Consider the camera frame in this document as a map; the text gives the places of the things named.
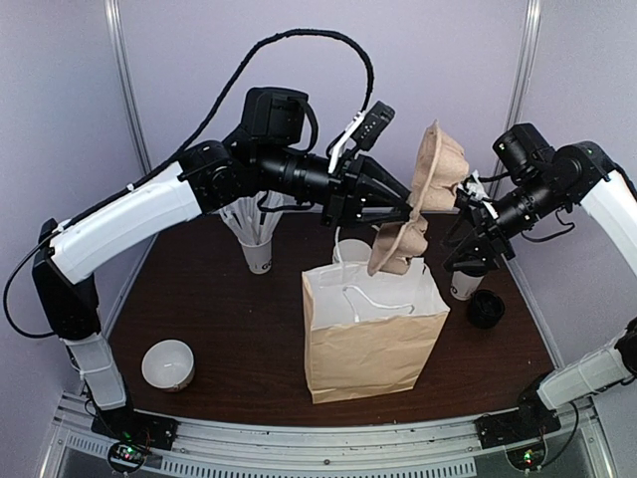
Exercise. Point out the stack of white paper cups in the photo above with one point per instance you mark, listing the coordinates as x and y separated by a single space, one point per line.
351 250

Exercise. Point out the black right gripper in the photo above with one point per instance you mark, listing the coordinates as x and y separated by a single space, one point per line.
494 239

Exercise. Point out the stack of black cup lids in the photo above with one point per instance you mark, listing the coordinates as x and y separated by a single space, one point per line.
485 310

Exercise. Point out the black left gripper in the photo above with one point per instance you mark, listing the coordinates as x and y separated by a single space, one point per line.
346 198

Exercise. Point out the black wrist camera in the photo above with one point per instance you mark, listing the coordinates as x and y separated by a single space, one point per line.
524 152
276 116

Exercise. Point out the white round bowl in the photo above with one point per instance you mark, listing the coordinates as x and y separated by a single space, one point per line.
168 365

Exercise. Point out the aluminium frame post right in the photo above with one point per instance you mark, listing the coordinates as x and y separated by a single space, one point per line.
527 55

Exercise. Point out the aluminium frame post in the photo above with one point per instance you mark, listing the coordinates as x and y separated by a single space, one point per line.
527 55
117 39

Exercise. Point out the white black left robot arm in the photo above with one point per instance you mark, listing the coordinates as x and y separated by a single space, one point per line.
198 181

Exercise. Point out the aluminium frame post left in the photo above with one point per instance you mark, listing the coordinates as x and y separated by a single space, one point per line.
117 39

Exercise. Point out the brown paper takeout bag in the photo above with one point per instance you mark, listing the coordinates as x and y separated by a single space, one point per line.
368 335

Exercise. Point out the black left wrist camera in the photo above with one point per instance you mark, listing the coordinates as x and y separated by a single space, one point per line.
276 116

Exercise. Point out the white paper coffee cup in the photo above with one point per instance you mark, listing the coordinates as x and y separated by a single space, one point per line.
463 285

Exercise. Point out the cardboard cup carrier tray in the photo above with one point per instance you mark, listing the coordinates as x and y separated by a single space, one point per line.
439 169

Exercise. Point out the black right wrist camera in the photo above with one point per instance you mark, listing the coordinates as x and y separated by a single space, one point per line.
524 152

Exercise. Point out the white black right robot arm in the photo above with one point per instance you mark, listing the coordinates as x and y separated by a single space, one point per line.
570 218

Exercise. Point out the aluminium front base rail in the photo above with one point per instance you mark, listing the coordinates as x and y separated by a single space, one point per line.
440 448

